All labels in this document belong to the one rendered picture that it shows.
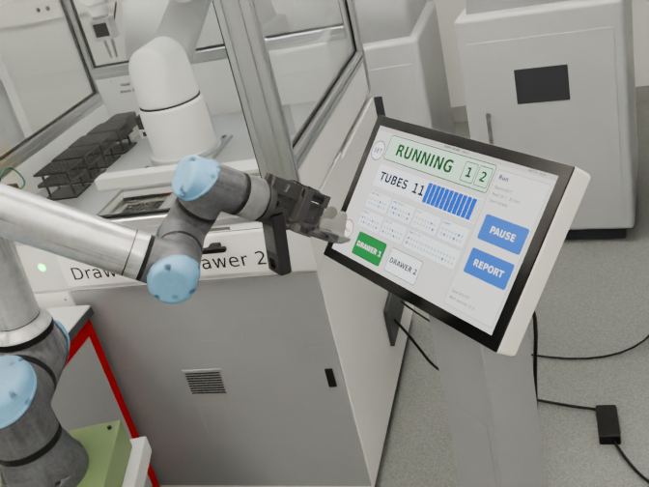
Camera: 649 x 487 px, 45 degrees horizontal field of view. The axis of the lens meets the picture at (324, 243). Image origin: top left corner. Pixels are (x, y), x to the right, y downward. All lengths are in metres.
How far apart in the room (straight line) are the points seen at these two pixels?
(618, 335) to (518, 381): 1.33
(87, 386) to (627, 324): 1.83
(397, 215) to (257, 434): 1.02
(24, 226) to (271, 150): 0.75
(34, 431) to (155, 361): 0.88
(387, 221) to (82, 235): 0.59
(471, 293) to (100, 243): 0.59
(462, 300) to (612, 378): 1.46
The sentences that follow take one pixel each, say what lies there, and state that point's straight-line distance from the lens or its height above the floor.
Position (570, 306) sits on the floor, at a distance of 3.09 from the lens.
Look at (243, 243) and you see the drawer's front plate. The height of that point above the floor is 0.90.
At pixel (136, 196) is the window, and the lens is 2.02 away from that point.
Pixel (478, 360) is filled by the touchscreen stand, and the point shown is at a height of 0.79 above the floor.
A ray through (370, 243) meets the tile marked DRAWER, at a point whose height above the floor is 1.01.
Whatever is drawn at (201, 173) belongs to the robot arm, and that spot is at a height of 1.29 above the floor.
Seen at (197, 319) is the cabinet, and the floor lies 0.68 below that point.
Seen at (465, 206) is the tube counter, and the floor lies 1.11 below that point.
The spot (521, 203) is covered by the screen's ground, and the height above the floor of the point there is 1.14.
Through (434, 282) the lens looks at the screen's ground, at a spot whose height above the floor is 1.00.
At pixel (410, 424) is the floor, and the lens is 2.64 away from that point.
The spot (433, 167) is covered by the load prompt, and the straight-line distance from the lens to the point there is 1.46.
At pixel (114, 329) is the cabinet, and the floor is 0.66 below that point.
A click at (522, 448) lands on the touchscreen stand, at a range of 1.73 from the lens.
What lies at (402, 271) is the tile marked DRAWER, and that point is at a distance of 1.44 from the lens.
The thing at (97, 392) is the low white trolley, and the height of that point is 0.54.
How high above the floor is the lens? 1.71
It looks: 26 degrees down
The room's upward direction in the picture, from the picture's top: 14 degrees counter-clockwise
